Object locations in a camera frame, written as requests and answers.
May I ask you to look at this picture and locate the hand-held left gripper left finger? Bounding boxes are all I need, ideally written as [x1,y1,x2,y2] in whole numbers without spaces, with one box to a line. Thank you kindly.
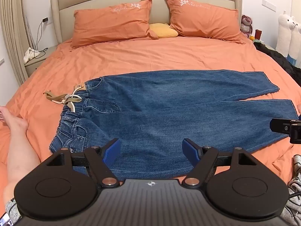
[46,138,122,188]

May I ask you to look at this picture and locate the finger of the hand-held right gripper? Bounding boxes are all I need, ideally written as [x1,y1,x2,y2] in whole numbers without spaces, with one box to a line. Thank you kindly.
[270,118,301,144]

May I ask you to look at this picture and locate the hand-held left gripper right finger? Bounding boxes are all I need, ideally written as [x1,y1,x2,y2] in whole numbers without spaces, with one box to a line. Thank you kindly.
[182,138,257,187]

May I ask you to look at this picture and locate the blue denim pants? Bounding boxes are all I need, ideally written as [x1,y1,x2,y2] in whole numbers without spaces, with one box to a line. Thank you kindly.
[49,69,298,182]

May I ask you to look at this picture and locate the white drawstring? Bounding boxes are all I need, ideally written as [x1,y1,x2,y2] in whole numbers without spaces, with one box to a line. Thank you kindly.
[52,88,82,113]

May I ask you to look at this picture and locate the tan fabric belt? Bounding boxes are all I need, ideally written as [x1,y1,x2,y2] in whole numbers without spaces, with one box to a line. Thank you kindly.
[43,90,83,110]

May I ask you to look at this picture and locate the black cloth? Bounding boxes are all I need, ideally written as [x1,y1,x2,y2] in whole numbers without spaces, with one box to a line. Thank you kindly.
[254,41,301,86]

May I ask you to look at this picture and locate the grey heathered cloth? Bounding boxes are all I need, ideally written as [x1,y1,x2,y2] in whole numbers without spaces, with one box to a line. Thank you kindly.
[287,154,301,226]

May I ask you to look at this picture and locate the white plush toy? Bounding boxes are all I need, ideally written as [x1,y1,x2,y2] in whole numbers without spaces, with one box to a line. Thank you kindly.
[288,21,301,60]
[275,11,296,57]

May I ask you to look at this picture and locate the person's bare leg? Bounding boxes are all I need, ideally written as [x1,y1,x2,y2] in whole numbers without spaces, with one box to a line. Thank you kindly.
[0,105,42,208]

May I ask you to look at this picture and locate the orange bed sheet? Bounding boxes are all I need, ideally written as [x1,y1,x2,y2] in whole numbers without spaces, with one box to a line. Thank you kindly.
[0,36,301,226]

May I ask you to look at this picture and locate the pink plush bear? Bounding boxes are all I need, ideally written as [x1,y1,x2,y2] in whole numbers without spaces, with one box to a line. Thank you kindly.
[240,15,253,38]

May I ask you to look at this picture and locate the beige nightstand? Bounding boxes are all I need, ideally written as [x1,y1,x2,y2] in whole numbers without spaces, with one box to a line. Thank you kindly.
[24,45,58,78]

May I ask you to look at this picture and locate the yellow cushion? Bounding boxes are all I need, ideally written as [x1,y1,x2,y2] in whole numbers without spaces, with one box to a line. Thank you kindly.
[149,23,179,39]

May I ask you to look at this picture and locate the white crumpled cloth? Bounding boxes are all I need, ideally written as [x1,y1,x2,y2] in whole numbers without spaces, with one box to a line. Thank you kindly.
[23,47,40,64]

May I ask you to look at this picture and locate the orange pillow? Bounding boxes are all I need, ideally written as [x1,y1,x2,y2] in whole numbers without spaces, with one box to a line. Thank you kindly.
[165,0,246,45]
[70,0,159,49]

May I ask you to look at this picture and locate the beige upholstered headboard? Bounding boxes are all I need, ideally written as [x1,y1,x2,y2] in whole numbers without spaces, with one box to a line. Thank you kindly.
[50,0,243,46]

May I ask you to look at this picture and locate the beige curtain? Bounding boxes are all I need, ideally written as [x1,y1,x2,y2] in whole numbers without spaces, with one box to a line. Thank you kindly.
[0,0,32,86]

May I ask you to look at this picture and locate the white wall switch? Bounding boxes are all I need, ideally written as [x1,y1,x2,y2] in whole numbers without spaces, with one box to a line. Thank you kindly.
[261,0,276,10]

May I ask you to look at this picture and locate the black charger cable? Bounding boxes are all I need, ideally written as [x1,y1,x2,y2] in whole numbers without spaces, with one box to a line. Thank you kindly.
[34,19,49,59]

